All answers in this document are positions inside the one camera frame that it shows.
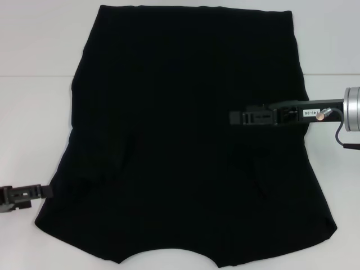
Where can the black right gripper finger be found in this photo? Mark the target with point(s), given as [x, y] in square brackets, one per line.
[239, 118]

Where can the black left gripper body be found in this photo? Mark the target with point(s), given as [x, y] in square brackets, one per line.
[14, 206]

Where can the black shirt with FREE print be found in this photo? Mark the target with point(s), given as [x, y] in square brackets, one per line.
[182, 140]

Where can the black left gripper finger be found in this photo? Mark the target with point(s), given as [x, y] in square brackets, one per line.
[42, 192]

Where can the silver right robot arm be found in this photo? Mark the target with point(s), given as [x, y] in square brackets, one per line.
[353, 109]

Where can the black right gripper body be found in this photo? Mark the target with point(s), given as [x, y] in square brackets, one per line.
[309, 111]

